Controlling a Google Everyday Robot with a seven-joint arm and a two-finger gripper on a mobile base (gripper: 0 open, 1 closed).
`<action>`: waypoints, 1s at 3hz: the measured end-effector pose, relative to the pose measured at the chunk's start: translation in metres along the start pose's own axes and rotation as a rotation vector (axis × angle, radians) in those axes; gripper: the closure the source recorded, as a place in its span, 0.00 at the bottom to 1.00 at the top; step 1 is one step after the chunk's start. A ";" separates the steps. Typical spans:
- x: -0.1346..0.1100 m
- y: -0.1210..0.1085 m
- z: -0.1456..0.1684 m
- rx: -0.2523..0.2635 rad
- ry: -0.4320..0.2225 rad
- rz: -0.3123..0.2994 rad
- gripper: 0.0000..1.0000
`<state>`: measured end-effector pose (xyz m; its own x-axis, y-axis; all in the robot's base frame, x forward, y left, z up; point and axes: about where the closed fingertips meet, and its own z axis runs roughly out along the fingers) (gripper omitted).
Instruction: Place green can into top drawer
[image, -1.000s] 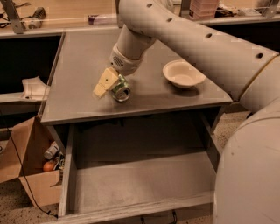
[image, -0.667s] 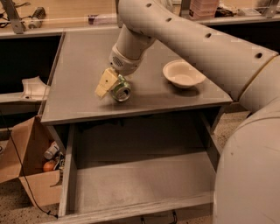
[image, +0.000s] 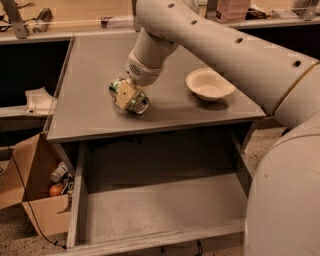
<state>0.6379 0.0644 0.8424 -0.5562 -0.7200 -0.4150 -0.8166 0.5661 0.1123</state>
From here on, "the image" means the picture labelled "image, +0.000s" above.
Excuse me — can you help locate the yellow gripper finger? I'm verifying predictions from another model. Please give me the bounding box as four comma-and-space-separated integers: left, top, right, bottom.
115, 79, 138, 110

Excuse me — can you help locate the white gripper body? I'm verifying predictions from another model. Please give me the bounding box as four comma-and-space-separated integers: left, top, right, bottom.
125, 51, 163, 87

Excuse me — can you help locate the green soda can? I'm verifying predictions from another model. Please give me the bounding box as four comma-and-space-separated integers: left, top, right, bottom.
109, 78, 149, 115

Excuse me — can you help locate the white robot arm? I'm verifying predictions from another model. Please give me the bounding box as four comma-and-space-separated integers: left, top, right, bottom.
116, 0, 320, 256

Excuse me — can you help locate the open grey wooden drawer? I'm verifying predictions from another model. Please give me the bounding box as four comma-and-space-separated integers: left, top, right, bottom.
67, 127, 251, 256

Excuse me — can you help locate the white paper bowl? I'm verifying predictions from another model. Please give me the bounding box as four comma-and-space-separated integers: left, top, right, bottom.
186, 68, 235, 102

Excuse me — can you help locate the pink storage box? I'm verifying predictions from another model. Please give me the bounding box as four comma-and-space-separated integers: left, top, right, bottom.
216, 0, 250, 23

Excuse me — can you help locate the white plastic bottle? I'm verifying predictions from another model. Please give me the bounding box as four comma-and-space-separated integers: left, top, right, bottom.
50, 162, 68, 183

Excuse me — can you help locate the orange fruit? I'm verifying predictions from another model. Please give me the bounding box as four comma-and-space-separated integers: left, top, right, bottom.
49, 183, 63, 197

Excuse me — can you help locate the brown cardboard box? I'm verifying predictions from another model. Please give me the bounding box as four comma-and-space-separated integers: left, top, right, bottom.
0, 134, 71, 236

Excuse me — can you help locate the white curved bracket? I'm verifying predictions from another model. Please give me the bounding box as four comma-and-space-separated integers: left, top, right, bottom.
23, 87, 57, 116

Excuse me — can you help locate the grey metal post right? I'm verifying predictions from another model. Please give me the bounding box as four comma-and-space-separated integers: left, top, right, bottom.
205, 0, 218, 19

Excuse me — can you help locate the grey metal post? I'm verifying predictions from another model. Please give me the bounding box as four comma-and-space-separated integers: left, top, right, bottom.
205, 0, 218, 19
0, 0, 29, 39

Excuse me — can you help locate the black cable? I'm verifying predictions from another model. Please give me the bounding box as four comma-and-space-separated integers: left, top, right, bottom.
0, 126, 68, 251

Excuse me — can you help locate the grey metal post left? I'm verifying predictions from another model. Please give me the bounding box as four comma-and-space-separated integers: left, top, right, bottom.
0, 0, 29, 39

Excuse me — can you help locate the black drawer handle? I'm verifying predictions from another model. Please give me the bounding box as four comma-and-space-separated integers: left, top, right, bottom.
160, 241, 203, 256

